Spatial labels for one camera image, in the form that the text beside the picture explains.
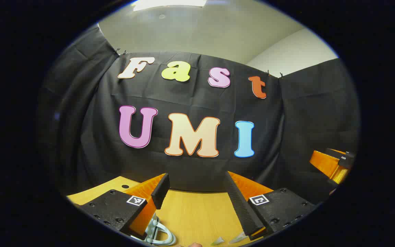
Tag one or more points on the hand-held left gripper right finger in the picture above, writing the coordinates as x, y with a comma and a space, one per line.
240, 206

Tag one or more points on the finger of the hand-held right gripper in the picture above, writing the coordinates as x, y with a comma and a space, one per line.
327, 164

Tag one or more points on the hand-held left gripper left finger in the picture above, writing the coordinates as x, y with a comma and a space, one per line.
160, 192

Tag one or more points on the silver skin care sachet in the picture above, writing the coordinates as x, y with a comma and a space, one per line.
240, 237

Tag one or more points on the light blue suitcase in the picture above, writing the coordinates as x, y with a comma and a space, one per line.
154, 228

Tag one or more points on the white green skin care sachet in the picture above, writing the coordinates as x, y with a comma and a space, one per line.
218, 241

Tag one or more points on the black backdrop cloth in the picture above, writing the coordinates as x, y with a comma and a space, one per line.
190, 99

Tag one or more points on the ceiling light panel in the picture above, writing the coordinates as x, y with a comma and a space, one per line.
170, 4

